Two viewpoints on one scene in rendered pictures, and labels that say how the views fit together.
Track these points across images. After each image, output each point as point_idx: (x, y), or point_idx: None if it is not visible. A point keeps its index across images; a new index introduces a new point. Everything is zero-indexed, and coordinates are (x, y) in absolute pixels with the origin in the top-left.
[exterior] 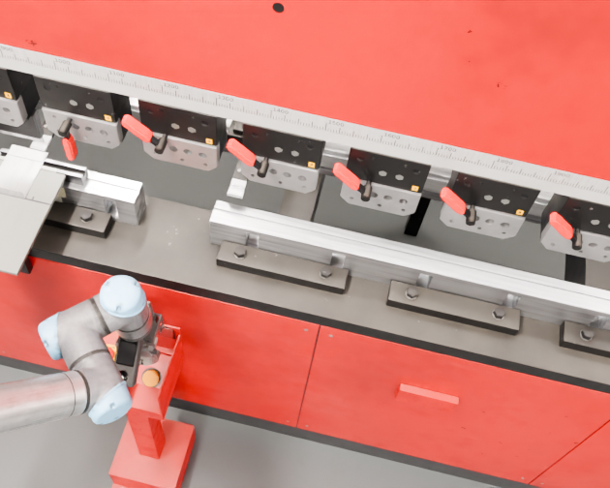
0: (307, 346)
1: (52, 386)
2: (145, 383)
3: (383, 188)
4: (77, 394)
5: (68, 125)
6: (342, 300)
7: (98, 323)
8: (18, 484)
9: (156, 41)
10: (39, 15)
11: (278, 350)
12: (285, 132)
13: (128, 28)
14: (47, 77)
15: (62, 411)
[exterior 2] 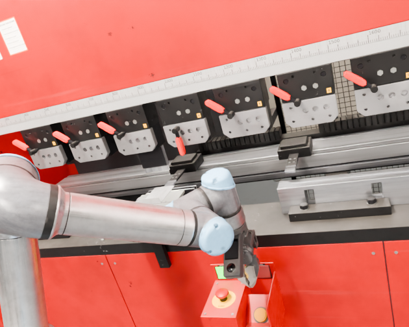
0: (380, 276)
1: (166, 207)
2: (257, 319)
3: (385, 85)
4: (186, 215)
5: (177, 127)
6: (393, 217)
7: (202, 197)
8: None
9: (213, 34)
10: (152, 50)
11: (358, 293)
12: (304, 69)
13: (197, 32)
14: (163, 99)
15: (174, 224)
